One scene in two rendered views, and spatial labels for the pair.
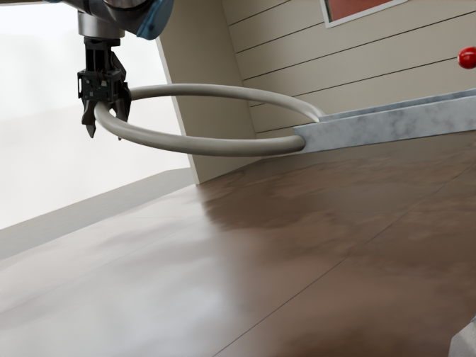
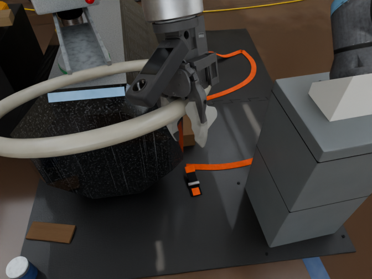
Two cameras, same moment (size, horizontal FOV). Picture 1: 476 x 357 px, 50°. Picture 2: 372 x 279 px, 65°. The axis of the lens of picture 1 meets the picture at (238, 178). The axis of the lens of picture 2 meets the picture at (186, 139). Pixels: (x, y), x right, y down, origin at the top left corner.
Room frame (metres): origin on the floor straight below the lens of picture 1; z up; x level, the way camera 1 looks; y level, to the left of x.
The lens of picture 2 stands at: (1.40, 0.43, 1.60)
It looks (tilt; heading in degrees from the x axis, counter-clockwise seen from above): 49 degrees down; 211
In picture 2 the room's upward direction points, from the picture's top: straight up
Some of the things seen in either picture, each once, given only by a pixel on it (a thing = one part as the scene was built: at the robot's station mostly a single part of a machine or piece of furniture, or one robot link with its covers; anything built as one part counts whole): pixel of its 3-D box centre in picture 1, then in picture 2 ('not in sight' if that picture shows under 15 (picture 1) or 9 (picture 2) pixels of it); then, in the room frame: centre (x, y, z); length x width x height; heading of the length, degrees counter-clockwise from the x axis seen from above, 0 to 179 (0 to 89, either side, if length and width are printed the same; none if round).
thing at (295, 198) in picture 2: not in sight; (309, 168); (0.37, 0.51, 0.42); 0.50 x 0.50 x 0.85; 43
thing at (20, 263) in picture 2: not in sight; (22, 270); (1.42, -0.51, 0.08); 0.10 x 0.10 x 0.13
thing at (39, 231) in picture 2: not in sight; (51, 232); (1.20, -0.58, 0.02); 0.25 x 0.10 x 0.01; 115
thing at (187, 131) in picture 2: not in sight; (184, 125); (0.15, -0.34, 0.07); 0.30 x 0.12 x 0.12; 39
